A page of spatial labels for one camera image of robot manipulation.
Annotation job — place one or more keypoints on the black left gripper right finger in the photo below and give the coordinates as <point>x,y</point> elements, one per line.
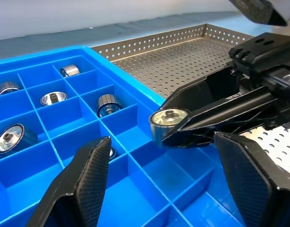
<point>253,184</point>

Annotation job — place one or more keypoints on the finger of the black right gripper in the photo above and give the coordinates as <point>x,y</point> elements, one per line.
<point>196,94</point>

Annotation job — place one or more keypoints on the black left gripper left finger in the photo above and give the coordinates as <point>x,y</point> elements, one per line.
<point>88,179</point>

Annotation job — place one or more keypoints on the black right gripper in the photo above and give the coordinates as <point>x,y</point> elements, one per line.
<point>263,56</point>

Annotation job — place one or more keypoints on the metal nut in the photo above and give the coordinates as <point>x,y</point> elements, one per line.
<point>112,152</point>
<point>108,105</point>
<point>53,98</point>
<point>8,88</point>
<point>70,70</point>
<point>167,117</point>
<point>12,139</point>

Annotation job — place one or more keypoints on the blue compartment tray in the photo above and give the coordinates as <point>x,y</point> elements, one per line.
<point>147,189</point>

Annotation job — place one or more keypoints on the perforated metal tray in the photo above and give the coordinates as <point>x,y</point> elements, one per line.
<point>163,66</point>

